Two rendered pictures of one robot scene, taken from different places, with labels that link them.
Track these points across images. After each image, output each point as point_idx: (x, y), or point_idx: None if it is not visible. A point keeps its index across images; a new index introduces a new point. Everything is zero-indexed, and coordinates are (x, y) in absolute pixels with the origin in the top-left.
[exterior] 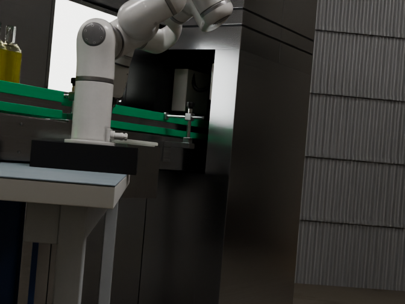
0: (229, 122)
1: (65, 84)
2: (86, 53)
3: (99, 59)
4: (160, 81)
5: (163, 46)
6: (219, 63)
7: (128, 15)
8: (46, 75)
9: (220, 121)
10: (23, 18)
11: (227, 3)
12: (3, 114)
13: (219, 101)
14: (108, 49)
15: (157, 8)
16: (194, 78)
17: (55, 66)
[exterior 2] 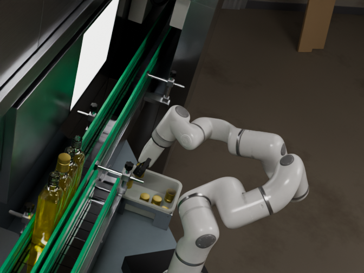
0: (193, 64)
1: (79, 92)
2: (195, 251)
3: (205, 253)
4: (125, 4)
5: (209, 137)
6: (192, 14)
7: (236, 225)
8: (70, 103)
9: (184, 62)
10: (63, 82)
11: (307, 192)
12: (95, 252)
13: (186, 46)
14: (213, 245)
15: (261, 218)
16: None
17: (75, 88)
